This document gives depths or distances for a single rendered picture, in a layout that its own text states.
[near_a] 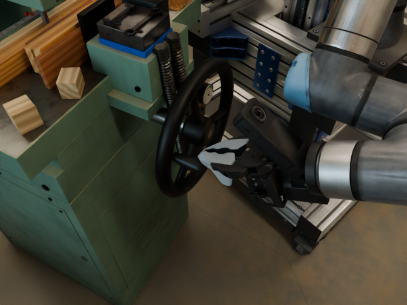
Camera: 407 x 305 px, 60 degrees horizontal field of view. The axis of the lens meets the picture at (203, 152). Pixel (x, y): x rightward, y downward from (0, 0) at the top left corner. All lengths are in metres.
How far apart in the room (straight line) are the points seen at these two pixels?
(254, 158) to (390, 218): 1.26
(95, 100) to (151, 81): 0.12
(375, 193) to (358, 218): 1.21
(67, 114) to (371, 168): 0.48
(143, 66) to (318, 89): 0.29
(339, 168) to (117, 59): 0.42
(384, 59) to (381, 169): 0.57
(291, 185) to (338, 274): 1.01
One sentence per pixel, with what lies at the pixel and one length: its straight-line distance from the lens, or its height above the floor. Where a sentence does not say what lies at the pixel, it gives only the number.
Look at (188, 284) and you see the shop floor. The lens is 1.41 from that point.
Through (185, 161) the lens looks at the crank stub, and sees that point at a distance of 0.59.
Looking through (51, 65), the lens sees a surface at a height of 0.94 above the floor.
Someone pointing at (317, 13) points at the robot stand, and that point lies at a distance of 1.20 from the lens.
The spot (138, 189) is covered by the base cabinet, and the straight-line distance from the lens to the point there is 0.99.
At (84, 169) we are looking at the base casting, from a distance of 0.75.
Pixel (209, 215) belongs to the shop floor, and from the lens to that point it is 1.53.
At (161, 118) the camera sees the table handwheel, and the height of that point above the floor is 0.82.
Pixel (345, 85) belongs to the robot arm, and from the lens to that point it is 0.50.
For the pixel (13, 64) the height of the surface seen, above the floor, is 0.92.
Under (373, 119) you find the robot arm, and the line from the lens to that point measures 0.51.
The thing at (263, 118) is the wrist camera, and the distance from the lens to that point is 0.48.
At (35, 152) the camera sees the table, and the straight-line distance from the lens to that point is 0.63.
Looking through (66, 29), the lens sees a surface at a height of 0.97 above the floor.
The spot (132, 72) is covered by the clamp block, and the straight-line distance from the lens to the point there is 0.66.
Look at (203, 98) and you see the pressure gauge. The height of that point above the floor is 0.67.
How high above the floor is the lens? 1.32
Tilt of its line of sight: 50 degrees down
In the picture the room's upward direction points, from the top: straight up
